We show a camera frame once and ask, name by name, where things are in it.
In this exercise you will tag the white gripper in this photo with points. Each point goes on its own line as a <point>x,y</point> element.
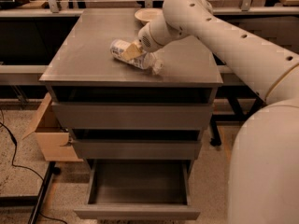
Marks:
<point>145,40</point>

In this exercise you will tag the clear plastic water bottle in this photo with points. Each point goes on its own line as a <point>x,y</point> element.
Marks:
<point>147,61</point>

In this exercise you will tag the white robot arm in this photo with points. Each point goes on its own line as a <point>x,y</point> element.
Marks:
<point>263,185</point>

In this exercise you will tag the grey drawer cabinet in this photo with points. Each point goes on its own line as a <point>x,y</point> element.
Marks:
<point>84,72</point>

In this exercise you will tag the grey top drawer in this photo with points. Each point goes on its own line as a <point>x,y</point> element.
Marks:
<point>133,117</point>

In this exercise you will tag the grey middle drawer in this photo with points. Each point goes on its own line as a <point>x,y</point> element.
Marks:
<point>138,144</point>

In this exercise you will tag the grey open bottom drawer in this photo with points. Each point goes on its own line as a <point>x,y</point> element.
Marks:
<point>138,190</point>

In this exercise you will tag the white bowl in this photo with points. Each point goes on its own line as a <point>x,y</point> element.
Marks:
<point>145,15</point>

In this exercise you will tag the cardboard box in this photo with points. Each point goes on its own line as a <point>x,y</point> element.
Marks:
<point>52,140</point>

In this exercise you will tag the left metal rail bench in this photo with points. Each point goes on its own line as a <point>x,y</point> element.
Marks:
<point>29,39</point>

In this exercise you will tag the metal rail bench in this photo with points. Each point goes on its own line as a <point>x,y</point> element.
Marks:
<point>29,39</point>
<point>264,19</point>

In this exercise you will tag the black table leg frame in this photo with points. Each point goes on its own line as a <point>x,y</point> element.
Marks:
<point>233,95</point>

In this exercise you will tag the right metal rail bench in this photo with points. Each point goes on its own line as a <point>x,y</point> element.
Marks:
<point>264,19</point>

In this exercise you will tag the black metal floor frame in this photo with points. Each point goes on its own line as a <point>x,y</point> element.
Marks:
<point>33,201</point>

